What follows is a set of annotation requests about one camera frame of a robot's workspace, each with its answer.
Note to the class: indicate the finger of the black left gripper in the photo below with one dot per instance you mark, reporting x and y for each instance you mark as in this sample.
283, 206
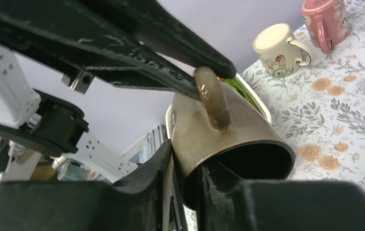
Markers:
147, 21
68, 37

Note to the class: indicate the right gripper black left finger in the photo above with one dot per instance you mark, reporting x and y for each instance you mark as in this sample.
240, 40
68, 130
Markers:
137, 202

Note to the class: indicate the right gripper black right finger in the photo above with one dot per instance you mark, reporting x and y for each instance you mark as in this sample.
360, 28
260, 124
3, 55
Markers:
227, 202

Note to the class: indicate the cream cat pattern mug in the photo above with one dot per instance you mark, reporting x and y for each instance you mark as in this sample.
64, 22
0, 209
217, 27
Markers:
280, 52

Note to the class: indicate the pink patterned mug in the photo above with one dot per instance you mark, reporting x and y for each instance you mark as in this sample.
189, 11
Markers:
327, 22

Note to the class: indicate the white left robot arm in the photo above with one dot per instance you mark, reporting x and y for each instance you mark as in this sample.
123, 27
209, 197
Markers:
49, 125

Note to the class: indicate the white plastic tub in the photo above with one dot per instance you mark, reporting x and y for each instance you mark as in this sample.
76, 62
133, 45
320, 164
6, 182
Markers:
262, 108

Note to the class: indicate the green leafy vegetable toy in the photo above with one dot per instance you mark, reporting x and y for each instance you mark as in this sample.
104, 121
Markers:
236, 86

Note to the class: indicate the floral tablecloth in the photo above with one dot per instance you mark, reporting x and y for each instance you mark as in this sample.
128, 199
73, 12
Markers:
320, 109

